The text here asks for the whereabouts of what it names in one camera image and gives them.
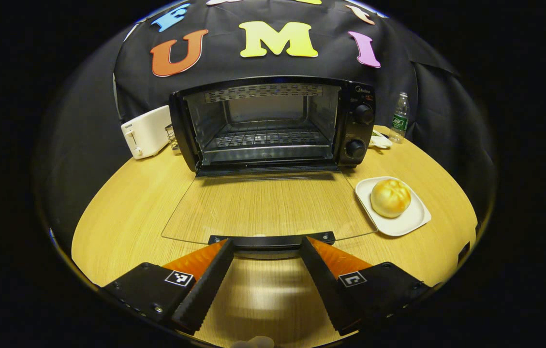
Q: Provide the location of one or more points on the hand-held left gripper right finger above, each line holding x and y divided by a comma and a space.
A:
326, 285

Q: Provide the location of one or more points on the clear plastic water bottle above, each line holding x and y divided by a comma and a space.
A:
399, 121

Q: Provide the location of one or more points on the small white dish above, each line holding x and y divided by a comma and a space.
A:
380, 141

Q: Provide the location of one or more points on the white square plate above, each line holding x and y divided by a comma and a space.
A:
398, 224

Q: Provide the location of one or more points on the metal oven rack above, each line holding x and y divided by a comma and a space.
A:
268, 140

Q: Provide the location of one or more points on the black electric oven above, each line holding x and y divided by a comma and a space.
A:
361, 131

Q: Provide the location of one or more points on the white toaster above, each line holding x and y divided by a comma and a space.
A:
147, 133

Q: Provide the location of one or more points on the golden bread bun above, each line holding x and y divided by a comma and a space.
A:
391, 198

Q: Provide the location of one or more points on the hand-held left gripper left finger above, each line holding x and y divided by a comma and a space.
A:
207, 285

